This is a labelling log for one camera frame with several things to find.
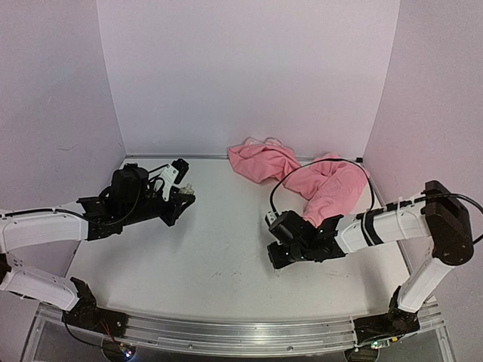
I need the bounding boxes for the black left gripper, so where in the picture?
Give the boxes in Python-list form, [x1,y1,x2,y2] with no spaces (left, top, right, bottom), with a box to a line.
[122,182,195,227]

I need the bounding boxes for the clear nail polish bottle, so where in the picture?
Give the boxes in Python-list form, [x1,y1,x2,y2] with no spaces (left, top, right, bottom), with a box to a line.
[178,183,195,196]

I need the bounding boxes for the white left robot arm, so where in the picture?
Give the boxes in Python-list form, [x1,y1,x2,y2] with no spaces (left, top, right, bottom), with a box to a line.
[1,158,195,330]

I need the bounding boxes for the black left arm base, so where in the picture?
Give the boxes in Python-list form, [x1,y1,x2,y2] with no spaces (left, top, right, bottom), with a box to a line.
[62,277,128,338]

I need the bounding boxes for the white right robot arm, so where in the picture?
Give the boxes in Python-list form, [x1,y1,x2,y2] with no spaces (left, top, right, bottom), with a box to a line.
[265,181,477,314]

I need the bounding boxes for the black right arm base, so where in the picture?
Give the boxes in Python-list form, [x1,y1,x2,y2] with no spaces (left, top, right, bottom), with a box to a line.
[354,287,420,347]

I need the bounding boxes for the pink sweatshirt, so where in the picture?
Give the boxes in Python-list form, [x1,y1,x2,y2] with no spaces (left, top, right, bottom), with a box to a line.
[228,138,369,226]

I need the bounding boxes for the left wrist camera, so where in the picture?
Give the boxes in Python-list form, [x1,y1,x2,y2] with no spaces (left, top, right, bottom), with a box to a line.
[160,158,189,201]

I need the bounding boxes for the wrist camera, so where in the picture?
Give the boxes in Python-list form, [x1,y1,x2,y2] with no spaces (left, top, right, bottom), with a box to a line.
[265,211,280,230]
[160,158,189,201]

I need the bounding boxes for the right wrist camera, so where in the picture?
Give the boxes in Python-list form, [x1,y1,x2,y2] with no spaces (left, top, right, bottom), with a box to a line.
[265,211,280,230]

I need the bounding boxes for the black left camera cable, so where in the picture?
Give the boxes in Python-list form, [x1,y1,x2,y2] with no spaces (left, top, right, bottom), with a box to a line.
[144,165,168,195]

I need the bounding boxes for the black camera cable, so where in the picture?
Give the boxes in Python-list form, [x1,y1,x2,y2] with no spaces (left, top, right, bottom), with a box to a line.
[144,165,168,195]
[269,158,377,216]

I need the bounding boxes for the black right camera cable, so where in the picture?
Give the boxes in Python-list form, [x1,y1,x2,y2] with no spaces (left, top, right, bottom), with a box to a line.
[269,158,377,216]

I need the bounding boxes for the aluminium front rail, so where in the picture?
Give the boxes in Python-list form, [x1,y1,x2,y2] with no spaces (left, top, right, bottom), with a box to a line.
[35,307,442,351]

